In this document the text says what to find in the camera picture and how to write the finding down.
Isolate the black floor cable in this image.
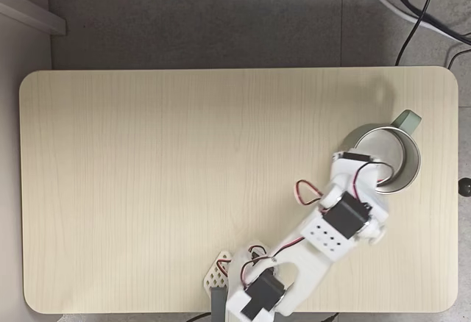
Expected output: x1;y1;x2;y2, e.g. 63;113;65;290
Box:
381;0;471;43
394;0;436;67
447;47;471;70

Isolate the grey-green steel mug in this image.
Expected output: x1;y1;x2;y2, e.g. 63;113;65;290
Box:
339;110;423;196

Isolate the black power cable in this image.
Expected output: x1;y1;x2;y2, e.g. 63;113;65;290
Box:
183;312;214;322

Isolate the grey table clamp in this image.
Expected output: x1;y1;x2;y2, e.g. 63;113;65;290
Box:
210;286;227;322

